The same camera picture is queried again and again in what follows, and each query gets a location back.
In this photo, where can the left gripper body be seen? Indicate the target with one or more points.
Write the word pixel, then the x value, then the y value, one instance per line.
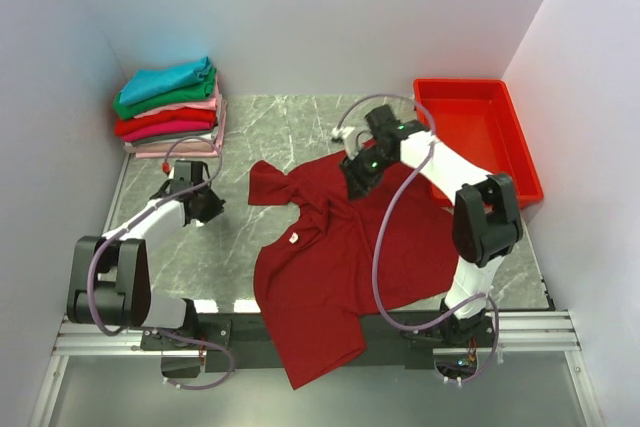
pixel 211 204

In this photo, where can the green folded t-shirt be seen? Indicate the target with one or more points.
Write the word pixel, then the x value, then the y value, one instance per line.
pixel 193 93

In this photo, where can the turquoise folded t-shirt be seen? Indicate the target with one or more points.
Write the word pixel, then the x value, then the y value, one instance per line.
pixel 146 84

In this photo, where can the dark grey folded t-shirt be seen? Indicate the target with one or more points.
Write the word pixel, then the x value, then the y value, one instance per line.
pixel 170 137

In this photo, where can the dark red t-shirt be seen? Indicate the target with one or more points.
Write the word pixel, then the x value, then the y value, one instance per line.
pixel 314 283

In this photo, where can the light pink folded t-shirt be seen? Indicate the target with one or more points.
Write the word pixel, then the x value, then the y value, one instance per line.
pixel 211 103

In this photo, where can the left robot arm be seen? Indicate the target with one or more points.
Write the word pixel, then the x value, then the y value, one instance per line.
pixel 110 284

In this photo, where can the red plastic bin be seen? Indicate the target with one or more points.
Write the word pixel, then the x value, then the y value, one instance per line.
pixel 478 120

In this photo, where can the red folded t-shirt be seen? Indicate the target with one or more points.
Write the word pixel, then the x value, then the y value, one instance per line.
pixel 128 126

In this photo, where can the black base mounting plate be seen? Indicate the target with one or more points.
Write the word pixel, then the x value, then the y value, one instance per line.
pixel 450 347

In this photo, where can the pink bottom folded t-shirt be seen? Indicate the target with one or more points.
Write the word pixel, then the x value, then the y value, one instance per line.
pixel 191 148

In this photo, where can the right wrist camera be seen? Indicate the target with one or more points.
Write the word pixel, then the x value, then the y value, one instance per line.
pixel 350 137

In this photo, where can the aluminium rail frame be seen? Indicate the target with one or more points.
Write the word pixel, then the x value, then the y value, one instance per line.
pixel 211 265

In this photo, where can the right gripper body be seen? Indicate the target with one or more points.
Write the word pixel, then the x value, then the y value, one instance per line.
pixel 369 165

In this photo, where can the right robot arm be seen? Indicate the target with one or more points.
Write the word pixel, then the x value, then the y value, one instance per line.
pixel 486 214

